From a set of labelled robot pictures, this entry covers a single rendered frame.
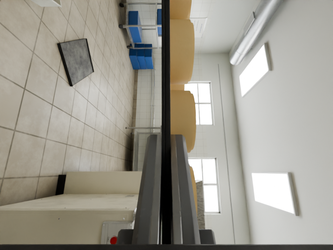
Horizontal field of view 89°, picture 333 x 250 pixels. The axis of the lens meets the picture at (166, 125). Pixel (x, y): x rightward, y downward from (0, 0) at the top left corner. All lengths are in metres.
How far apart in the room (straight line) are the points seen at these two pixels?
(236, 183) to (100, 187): 3.91
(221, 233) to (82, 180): 3.97
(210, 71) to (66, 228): 5.31
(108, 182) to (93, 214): 0.72
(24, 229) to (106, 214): 0.39
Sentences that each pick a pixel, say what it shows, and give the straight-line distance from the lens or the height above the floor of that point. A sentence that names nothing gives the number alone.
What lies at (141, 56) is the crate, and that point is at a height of 0.33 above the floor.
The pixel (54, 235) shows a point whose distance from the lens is 1.09.
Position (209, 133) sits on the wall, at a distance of 4.94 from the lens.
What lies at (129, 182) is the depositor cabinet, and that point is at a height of 0.66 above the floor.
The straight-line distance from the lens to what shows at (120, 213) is 0.95.
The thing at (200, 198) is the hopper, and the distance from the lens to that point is 1.67.
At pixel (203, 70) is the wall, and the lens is 5.69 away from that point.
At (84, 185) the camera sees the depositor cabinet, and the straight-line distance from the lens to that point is 1.76.
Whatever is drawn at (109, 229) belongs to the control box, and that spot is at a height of 0.74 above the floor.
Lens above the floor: 1.00
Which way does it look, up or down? level
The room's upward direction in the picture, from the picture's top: 90 degrees clockwise
